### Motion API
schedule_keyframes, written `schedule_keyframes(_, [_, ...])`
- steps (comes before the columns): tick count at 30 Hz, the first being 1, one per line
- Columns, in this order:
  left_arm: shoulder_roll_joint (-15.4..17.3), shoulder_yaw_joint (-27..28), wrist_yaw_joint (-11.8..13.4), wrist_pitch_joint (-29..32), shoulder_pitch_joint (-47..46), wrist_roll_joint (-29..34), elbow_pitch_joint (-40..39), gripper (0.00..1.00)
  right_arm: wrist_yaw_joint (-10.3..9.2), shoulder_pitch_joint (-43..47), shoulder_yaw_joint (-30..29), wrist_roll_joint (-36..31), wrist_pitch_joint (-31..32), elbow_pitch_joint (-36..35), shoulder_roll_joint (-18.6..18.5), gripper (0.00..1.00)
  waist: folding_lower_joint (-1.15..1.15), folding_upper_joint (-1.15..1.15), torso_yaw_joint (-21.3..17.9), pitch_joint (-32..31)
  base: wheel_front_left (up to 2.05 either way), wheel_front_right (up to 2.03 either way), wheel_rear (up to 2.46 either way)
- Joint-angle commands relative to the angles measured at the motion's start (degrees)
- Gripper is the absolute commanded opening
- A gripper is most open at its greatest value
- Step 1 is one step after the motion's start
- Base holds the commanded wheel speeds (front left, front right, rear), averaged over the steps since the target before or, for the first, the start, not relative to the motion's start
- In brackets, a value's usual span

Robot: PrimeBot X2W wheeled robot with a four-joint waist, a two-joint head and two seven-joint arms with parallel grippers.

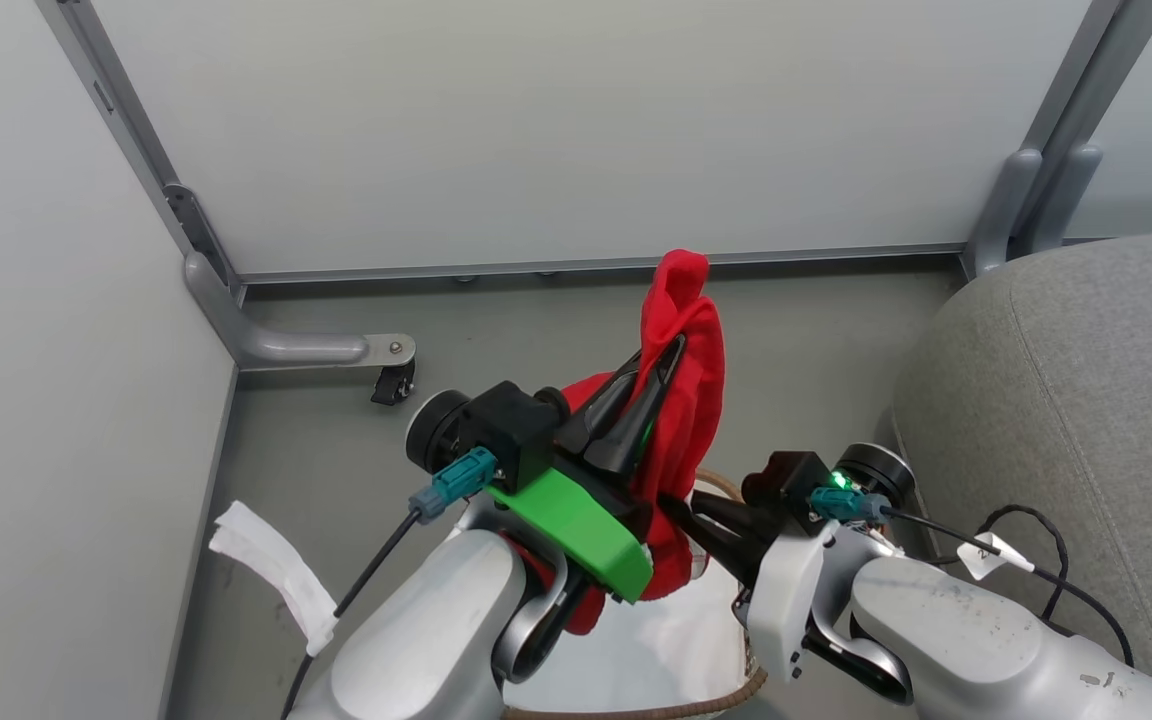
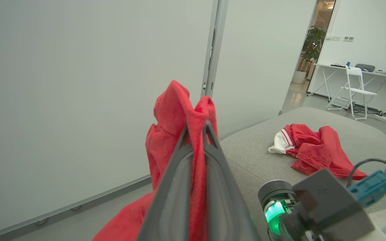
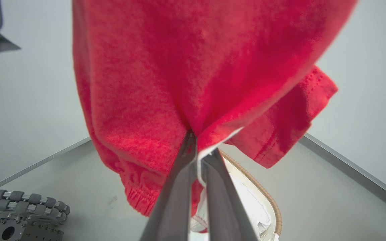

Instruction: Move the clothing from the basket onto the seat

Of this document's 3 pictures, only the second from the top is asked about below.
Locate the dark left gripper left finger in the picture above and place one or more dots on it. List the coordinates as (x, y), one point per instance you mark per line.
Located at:
(176, 201)

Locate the small round partition glide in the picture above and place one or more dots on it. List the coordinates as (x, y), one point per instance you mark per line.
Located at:
(41, 221)
(76, 208)

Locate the white folding chair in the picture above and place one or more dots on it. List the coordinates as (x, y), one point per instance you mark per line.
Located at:
(354, 90)

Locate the white trestle table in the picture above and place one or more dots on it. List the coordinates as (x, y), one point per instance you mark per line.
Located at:
(327, 67)

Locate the white wall switch plate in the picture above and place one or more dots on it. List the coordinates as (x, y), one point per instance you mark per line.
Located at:
(335, 37)
(348, 38)

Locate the grey partition bottom rail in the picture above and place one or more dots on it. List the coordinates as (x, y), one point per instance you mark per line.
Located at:
(65, 207)

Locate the grey double partition post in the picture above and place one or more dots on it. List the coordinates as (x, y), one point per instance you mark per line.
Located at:
(214, 47)

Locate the grey device on table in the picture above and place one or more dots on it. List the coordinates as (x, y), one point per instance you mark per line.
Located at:
(365, 67)

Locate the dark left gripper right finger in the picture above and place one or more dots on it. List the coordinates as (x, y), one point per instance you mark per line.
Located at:
(223, 201)

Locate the white power strip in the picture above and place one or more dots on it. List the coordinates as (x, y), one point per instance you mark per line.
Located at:
(381, 117)

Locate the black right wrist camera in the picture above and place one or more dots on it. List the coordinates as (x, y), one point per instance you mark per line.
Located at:
(330, 204)

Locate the red garment with white cuff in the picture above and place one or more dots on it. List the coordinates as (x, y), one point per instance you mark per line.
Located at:
(317, 150)

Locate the green potted plant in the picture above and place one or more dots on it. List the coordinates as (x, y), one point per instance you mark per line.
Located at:
(313, 43)

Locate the grey fabric sofa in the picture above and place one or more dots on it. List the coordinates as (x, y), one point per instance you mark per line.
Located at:
(253, 157)

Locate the plain red garment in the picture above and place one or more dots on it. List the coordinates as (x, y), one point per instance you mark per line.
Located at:
(166, 140)

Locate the white plant pot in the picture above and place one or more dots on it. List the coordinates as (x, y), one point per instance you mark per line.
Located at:
(299, 77)

